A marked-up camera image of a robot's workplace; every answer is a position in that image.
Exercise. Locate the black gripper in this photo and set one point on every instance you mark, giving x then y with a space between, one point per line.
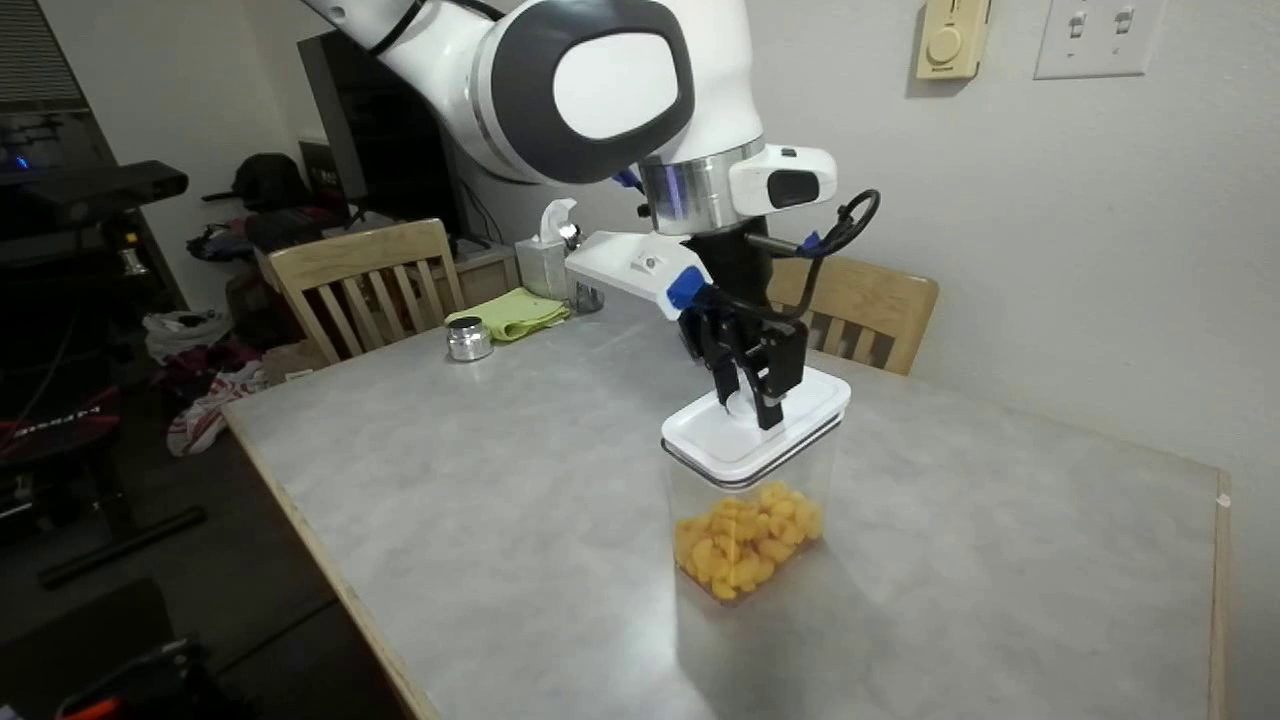
735 317

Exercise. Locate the white rectangular container lid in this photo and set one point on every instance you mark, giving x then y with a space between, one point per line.
731 445

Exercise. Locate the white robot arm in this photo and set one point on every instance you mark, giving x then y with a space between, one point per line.
652 95

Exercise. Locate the clear plastic food container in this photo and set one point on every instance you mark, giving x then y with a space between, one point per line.
736 539

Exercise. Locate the right wooden chair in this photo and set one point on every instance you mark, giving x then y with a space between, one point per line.
861 311

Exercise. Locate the wooden chair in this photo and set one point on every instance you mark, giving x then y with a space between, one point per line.
365 290
861 311

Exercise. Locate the yellow cereal rings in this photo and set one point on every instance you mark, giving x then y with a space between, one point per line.
747 541

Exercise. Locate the white tissue dispenser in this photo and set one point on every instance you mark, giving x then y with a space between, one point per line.
541 253

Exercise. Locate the green folded cloth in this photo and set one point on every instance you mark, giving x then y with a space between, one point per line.
517 314

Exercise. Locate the small metal cup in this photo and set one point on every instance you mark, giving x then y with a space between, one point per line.
466 340

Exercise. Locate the left wooden chair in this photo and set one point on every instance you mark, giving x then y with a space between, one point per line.
365 290

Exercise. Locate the black exercise machine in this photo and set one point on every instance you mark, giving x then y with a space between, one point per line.
70 293

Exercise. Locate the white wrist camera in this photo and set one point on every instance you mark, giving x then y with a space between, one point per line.
782 178

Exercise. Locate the white wall switch plate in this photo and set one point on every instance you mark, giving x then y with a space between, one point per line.
1097 39

